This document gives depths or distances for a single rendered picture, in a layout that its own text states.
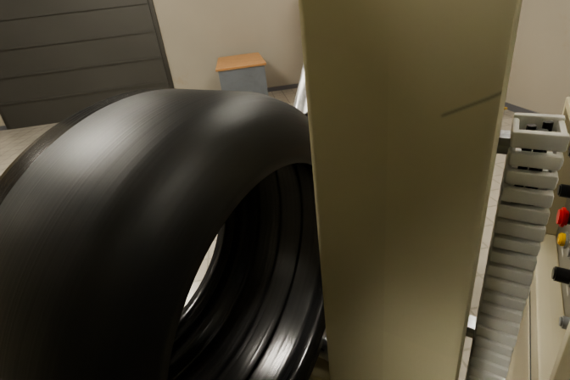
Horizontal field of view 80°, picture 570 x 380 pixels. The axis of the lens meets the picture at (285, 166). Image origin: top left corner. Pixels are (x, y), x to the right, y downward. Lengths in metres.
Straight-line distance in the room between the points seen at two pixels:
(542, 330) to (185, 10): 6.56
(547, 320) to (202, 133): 0.79
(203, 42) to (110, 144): 6.49
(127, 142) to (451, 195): 0.28
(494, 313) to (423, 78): 0.26
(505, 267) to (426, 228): 0.12
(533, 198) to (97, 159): 0.37
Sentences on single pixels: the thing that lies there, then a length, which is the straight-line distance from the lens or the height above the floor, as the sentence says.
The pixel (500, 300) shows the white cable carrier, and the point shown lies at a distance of 0.40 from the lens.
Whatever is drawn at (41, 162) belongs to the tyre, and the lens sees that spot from 0.43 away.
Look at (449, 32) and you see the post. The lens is 0.22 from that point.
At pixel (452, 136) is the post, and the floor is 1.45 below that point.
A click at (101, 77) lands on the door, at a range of 7.23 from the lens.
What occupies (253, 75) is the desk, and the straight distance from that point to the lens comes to 5.25.
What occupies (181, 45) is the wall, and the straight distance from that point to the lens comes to 6.88.
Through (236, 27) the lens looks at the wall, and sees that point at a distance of 6.80.
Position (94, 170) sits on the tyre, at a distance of 0.35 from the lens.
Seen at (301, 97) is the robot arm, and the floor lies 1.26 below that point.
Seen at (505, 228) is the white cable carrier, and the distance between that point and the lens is 0.35.
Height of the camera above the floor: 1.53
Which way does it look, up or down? 25 degrees down
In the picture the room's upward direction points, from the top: 7 degrees counter-clockwise
